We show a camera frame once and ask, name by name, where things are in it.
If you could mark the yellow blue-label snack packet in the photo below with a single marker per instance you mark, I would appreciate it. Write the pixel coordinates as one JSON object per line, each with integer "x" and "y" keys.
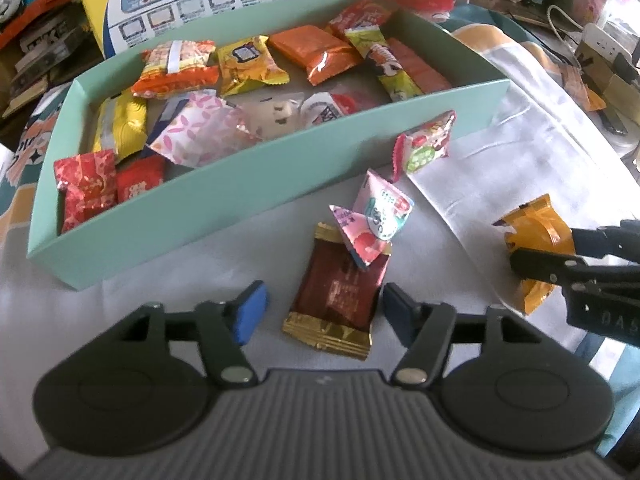
{"x": 250, "y": 62}

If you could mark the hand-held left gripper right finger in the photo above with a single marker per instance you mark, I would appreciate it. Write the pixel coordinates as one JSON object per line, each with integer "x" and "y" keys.
{"x": 397, "y": 310}

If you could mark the orange-red snack pouch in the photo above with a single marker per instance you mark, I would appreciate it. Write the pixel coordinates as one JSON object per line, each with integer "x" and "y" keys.
{"x": 425, "y": 70}

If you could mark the pink green small packet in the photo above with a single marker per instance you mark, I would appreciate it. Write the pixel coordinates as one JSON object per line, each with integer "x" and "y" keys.
{"x": 425, "y": 147}

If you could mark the red gold-print snack packet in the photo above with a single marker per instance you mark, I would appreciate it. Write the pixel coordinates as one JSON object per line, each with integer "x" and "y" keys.
{"x": 140, "y": 180}

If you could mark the pink red triangular candy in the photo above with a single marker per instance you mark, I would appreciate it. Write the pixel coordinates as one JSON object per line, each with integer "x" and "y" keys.
{"x": 362, "y": 240}

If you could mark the brown gold-edged snack packet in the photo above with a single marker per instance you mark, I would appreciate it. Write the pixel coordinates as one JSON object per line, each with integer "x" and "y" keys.
{"x": 335, "y": 300}

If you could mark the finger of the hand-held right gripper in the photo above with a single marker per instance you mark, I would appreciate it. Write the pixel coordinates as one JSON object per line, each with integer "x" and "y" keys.
{"x": 600, "y": 237}
{"x": 540, "y": 262}

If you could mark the red patterned snack packet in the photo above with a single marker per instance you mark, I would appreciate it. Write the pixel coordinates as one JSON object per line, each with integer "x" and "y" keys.
{"x": 85, "y": 185}

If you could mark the plain orange snack packet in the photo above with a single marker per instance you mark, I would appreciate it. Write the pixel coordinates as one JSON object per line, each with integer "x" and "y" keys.
{"x": 315, "y": 52}

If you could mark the orange wrapper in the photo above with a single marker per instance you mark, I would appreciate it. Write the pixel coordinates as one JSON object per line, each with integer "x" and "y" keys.
{"x": 580, "y": 87}

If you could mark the white red-print snack packet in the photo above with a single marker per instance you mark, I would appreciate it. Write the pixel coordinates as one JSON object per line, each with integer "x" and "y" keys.
{"x": 320, "y": 107}

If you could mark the yellow toy tablet box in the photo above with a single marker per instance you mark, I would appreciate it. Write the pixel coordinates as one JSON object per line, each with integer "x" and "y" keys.
{"x": 150, "y": 10}

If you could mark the pink flower-patterned packet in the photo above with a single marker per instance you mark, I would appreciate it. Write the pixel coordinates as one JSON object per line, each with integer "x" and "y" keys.
{"x": 195, "y": 130}

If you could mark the pink green-print triangular candy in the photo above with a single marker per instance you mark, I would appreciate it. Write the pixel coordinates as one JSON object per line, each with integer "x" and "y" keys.
{"x": 385, "y": 205}

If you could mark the yellow silver-striped snack packet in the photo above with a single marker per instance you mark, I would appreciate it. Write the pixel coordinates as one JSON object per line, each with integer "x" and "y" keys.
{"x": 125, "y": 125}

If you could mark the orange white cracker packet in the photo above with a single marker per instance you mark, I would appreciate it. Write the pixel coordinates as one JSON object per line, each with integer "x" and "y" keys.
{"x": 175, "y": 67}

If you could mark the stack of books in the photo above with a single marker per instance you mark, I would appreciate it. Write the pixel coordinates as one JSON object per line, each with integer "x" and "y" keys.
{"x": 45, "y": 55}

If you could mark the white power strip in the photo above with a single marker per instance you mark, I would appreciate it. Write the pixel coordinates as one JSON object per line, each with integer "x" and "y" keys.
{"x": 605, "y": 42}

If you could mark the clear packet with white cake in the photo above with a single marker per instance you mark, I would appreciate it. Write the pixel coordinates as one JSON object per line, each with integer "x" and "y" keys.
{"x": 272, "y": 115}

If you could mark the teal cardboard box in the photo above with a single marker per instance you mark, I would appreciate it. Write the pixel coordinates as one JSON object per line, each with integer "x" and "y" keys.
{"x": 200, "y": 220}

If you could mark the orange-yellow snack packet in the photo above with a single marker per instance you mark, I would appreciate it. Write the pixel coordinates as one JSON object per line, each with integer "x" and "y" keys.
{"x": 540, "y": 230}

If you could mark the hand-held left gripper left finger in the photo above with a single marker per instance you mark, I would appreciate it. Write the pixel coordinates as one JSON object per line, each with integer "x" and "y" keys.
{"x": 250, "y": 310}

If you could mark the red rainbow candy bag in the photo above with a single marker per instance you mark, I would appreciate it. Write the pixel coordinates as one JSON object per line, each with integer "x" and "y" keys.
{"x": 360, "y": 17}

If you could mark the green cartoon snack packet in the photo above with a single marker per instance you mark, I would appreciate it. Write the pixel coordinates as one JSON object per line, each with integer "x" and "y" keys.
{"x": 387, "y": 70}

